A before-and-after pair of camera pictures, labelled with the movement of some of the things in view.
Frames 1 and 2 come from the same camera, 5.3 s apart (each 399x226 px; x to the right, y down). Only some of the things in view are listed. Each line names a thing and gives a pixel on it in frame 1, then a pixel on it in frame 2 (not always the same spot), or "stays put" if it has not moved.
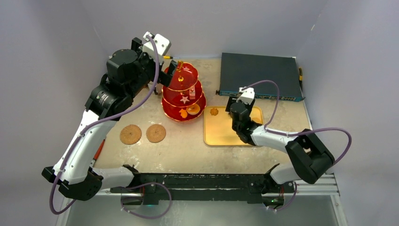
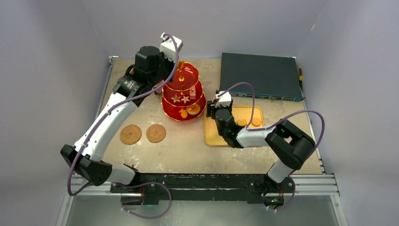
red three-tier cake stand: (183, 100) stays put
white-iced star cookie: (184, 100) stays put
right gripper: (238, 101) -> (211, 108)
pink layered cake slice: (192, 93) stays put
